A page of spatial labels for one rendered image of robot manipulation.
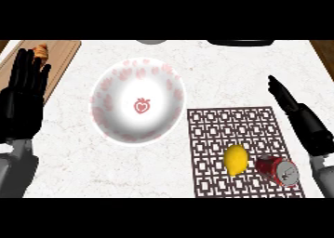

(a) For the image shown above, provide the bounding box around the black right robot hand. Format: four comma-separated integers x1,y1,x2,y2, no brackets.
266,74,334,157

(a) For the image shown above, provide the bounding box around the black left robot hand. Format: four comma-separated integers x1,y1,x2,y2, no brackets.
0,47,54,145

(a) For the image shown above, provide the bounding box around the brown patterned placemat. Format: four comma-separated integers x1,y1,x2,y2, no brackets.
187,106,306,199

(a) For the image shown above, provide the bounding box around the yellow lemon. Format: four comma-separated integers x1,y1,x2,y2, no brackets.
224,143,250,177

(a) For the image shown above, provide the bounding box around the white bowl with red hearts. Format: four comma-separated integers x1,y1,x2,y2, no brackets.
89,57,188,147

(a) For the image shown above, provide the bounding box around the red can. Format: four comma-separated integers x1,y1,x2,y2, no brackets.
255,154,302,188

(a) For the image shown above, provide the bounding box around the pale wooden cutting board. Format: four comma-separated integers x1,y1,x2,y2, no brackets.
0,40,83,112

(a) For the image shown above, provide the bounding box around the orange croissant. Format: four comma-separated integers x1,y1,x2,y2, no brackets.
32,43,51,67

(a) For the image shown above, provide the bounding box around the black appliance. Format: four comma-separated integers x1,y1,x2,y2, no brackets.
207,40,277,47

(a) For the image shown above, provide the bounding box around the grey round object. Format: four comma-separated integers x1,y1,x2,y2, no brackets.
135,40,169,46

